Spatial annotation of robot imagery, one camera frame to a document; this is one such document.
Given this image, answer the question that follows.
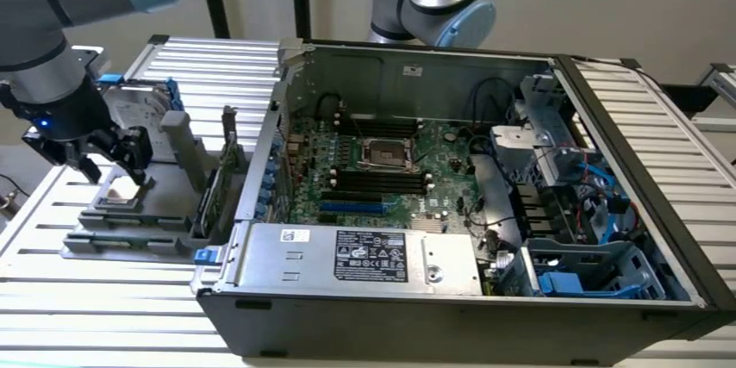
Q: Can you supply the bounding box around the silver chipset heat sink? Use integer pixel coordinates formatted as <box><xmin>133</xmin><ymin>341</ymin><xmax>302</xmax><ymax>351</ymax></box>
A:
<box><xmin>409</xmin><ymin>217</ymin><xmax>450</xmax><ymax>235</ymax></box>

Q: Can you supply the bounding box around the CPU socket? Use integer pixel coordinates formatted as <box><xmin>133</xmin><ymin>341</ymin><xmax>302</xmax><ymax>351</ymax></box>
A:
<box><xmin>356</xmin><ymin>137</ymin><xmax>417</xmax><ymax>171</ymax></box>

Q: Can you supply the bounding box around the grey air duct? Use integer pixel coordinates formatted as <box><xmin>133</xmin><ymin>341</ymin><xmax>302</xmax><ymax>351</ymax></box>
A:
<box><xmin>469</xmin><ymin>153</ymin><xmax>520</xmax><ymax>232</ymax></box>

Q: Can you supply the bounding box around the red wire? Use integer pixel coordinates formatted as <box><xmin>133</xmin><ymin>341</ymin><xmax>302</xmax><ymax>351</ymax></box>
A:
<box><xmin>576</xmin><ymin>148</ymin><xmax>600</xmax><ymax>184</ymax></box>

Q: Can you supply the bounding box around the aluminium slat frame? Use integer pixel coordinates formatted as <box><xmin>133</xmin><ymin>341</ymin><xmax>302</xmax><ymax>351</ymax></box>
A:
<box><xmin>688</xmin><ymin>62</ymin><xmax>736</xmax><ymax>133</ymax></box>

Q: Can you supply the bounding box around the CPU chip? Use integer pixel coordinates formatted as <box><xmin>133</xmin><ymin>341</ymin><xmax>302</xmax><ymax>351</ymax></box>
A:
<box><xmin>104</xmin><ymin>176</ymin><xmax>145</xmax><ymax>204</ymax></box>

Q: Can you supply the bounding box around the grey parts rack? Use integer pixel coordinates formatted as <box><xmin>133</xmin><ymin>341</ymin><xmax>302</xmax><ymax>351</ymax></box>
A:
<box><xmin>58</xmin><ymin>109</ymin><xmax>249</xmax><ymax>260</ymax></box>

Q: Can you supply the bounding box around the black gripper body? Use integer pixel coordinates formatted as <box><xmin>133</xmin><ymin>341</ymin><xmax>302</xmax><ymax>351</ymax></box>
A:
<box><xmin>9</xmin><ymin>75</ymin><xmax>122</xmax><ymax>165</ymax></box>

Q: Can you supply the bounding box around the blue expansion slot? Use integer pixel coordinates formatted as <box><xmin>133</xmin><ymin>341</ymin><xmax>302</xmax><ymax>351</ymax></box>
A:
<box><xmin>318</xmin><ymin>201</ymin><xmax>386</xmax><ymax>217</ymax></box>

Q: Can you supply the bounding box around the graphics card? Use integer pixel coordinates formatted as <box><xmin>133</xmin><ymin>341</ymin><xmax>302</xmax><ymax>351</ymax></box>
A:
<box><xmin>196</xmin><ymin>103</ymin><xmax>246</xmax><ymax>240</ymax></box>

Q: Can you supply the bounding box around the metal drive cage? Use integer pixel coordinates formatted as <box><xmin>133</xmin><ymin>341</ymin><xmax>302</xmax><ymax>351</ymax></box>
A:
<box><xmin>488</xmin><ymin>73</ymin><xmax>606</xmax><ymax>190</ymax></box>

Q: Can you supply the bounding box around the black open PC case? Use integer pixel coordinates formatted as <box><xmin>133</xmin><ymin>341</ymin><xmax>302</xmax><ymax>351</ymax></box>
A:
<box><xmin>193</xmin><ymin>38</ymin><xmax>736</xmax><ymax>359</ymax></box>

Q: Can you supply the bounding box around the black RAM slot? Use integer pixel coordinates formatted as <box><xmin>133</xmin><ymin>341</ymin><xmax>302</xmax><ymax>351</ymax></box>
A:
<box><xmin>333</xmin><ymin>178</ymin><xmax>430</xmax><ymax>190</ymax></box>
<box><xmin>338</xmin><ymin>116</ymin><xmax>418</xmax><ymax>125</ymax></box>
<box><xmin>338</xmin><ymin>122</ymin><xmax>418</xmax><ymax>130</ymax></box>
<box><xmin>333</xmin><ymin>173</ymin><xmax>430</xmax><ymax>185</ymax></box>
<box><xmin>333</xmin><ymin>184</ymin><xmax>430</xmax><ymax>196</ymax></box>
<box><xmin>333</xmin><ymin>168</ymin><xmax>430</xmax><ymax>179</ymax></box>
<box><xmin>338</xmin><ymin>126</ymin><xmax>418</xmax><ymax>134</ymax></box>

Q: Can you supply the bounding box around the silver power supply unit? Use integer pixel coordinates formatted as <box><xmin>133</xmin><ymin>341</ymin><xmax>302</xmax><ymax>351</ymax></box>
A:
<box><xmin>210</xmin><ymin>221</ymin><xmax>485</xmax><ymax>298</ymax></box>

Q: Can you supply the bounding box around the blue wire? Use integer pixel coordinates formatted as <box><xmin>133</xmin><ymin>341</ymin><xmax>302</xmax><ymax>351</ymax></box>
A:
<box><xmin>577</xmin><ymin>159</ymin><xmax>640</xmax><ymax>253</ymax></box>

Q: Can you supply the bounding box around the long black expansion slot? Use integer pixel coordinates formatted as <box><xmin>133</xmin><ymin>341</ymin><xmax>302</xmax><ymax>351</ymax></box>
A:
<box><xmin>318</xmin><ymin>190</ymin><xmax>385</xmax><ymax>204</ymax></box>

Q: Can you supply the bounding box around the black cable with connector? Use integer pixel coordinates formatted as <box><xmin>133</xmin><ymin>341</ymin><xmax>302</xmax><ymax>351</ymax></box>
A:
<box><xmin>0</xmin><ymin>172</ymin><xmax>30</xmax><ymax>216</ymax></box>

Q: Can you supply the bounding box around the long black wire loop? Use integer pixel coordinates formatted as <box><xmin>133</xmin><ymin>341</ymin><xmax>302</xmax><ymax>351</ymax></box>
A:
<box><xmin>469</xmin><ymin>76</ymin><xmax>517</xmax><ymax>127</ymax></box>

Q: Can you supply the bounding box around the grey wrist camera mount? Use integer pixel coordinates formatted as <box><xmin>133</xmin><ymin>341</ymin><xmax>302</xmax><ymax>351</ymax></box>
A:
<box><xmin>70</xmin><ymin>44</ymin><xmax>112</xmax><ymax>84</ymax></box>

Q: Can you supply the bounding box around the hard disk in blue carrier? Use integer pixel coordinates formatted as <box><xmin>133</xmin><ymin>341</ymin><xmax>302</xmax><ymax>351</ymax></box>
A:
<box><xmin>96</xmin><ymin>77</ymin><xmax>184</xmax><ymax>163</ymax></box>

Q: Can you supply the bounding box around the thin black cable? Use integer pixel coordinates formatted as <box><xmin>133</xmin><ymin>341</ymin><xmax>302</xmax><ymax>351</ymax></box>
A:
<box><xmin>573</xmin><ymin>55</ymin><xmax>700</xmax><ymax>124</ymax></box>

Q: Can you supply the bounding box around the blue case latch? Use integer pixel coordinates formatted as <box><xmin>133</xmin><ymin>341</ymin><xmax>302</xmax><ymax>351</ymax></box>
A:
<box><xmin>193</xmin><ymin>246</ymin><xmax>222</xmax><ymax>265</ymax></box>

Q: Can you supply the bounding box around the green motherboard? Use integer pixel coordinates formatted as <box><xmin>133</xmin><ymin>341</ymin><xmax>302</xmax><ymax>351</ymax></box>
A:
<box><xmin>274</xmin><ymin>114</ymin><xmax>518</xmax><ymax>240</ymax></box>

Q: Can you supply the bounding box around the short black wire loop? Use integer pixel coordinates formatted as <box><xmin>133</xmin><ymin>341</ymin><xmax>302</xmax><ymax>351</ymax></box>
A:
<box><xmin>313</xmin><ymin>91</ymin><xmax>346</xmax><ymax>120</ymax></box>

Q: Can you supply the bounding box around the black fan shroud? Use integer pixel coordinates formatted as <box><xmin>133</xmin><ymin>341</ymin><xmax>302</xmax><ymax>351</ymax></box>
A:
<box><xmin>509</xmin><ymin>182</ymin><xmax>582</xmax><ymax>245</ymax></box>

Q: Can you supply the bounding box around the blue-grey disk bay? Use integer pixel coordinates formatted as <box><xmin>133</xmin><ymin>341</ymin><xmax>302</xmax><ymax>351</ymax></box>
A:
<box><xmin>504</xmin><ymin>236</ymin><xmax>669</xmax><ymax>301</ymax></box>

